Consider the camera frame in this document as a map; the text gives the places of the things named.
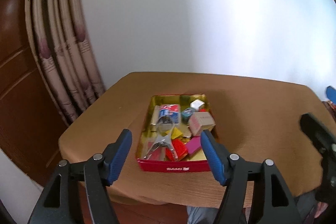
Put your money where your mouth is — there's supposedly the magenta block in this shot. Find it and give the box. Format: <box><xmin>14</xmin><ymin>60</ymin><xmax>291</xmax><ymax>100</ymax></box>
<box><xmin>185</xmin><ymin>136</ymin><xmax>202</xmax><ymax>156</ymax></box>

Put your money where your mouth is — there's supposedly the red block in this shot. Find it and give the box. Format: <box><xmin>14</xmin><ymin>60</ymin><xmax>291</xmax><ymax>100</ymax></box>
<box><xmin>165</xmin><ymin>139</ymin><xmax>188</xmax><ymax>161</ymax></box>

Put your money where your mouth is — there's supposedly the metal clamp with red tape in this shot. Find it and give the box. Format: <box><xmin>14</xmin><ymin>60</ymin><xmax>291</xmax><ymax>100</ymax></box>
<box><xmin>144</xmin><ymin>115</ymin><xmax>178</xmax><ymax>161</ymax></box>

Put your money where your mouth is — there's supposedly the silver ribbed metal case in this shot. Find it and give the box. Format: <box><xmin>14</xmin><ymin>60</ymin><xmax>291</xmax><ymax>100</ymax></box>
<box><xmin>150</xmin><ymin>105</ymin><xmax>160</xmax><ymax>126</ymax></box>

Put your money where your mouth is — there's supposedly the yellow block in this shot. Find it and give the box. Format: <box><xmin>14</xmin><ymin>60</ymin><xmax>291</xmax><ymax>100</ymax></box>
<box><xmin>171</xmin><ymin>127</ymin><xmax>183</xmax><ymax>140</ymax></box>

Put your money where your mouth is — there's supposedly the pink beige small carton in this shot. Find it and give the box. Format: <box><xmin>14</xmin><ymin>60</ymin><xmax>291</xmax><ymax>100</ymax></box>
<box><xmin>189</xmin><ymin>111</ymin><xmax>216</xmax><ymax>136</ymax></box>

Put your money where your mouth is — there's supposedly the white chevron cube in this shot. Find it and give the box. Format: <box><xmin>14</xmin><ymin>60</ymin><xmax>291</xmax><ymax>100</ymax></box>
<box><xmin>190</xmin><ymin>99</ymin><xmax>206</xmax><ymax>111</ymax></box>

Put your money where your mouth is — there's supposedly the clear box with pink packet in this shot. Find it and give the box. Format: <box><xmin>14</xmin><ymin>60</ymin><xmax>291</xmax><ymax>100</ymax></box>
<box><xmin>198</xmin><ymin>108</ymin><xmax>208</xmax><ymax>112</ymax></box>

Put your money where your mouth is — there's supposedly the person's right hand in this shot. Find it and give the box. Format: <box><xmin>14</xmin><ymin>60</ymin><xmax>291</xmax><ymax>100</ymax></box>
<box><xmin>314</xmin><ymin>202</ymin><xmax>328</xmax><ymax>218</ymax></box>

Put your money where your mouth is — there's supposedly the dark wooden cabinet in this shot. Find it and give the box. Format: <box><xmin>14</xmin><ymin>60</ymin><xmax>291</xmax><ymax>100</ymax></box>
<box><xmin>1</xmin><ymin>0</ymin><xmax>67</xmax><ymax>186</ymax></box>

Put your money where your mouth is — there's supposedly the red gold tin box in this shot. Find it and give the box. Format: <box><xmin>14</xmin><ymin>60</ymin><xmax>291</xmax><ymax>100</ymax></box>
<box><xmin>135</xmin><ymin>94</ymin><xmax>217</xmax><ymax>173</ymax></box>

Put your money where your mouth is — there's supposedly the beige patterned curtain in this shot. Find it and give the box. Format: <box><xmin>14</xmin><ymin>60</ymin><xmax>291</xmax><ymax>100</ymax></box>
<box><xmin>25</xmin><ymin>0</ymin><xmax>105</xmax><ymax>124</ymax></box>

